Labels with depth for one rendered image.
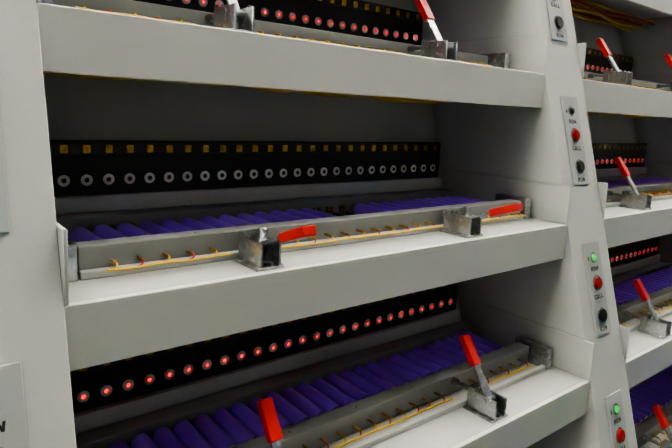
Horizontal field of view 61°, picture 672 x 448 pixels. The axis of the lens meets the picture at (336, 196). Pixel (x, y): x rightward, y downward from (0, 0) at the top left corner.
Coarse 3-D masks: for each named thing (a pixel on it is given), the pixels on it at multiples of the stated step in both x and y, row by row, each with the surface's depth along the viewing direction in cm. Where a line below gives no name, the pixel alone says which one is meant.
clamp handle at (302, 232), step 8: (264, 232) 47; (288, 232) 43; (296, 232) 43; (304, 232) 42; (312, 232) 42; (264, 240) 46; (272, 240) 45; (280, 240) 44; (288, 240) 44; (296, 240) 45
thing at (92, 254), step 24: (336, 216) 59; (360, 216) 59; (384, 216) 61; (408, 216) 63; (432, 216) 66; (96, 240) 44; (120, 240) 44; (144, 240) 45; (168, 240) 46; (192, 240) 47; (216, 240) 49; (312, 240) 55; (336, 240) 55; (96, 264) 43; (120, 264) 44
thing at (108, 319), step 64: (192, 192) 61; (256, 192) 66; (320, 192) 72; (512, 192) 80; (64, 256) 36; (320, 256) 52; (384, 256) 54; (448, 256) 60; (512, 256) 67; (128, 320) 39; (192, 320) 42; (256, 320) 46
